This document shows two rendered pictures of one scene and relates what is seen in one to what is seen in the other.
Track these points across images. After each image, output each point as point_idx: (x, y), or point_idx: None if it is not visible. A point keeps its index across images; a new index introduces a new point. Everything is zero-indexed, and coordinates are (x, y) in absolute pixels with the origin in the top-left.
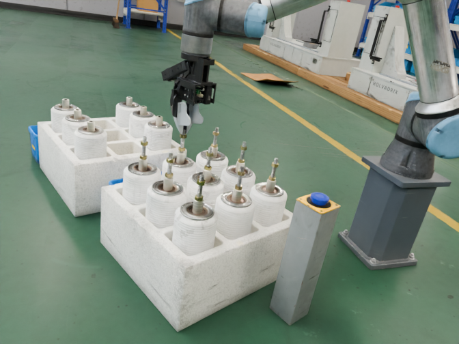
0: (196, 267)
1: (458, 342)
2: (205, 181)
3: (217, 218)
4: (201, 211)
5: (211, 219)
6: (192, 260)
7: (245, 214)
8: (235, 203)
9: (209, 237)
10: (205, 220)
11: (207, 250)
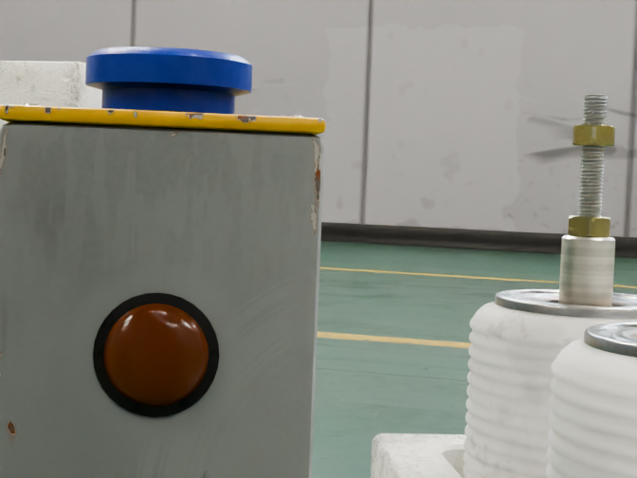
0: (379, 469)
1: None
2: (586, 130)
3: (523, 331)
4: (562, 294)
5: (497, 309)
6: (406, 444)
7: (553, 381)
8: (628, 329)
9: (475, 405)
10: (491, 303)
11: (455, 471)
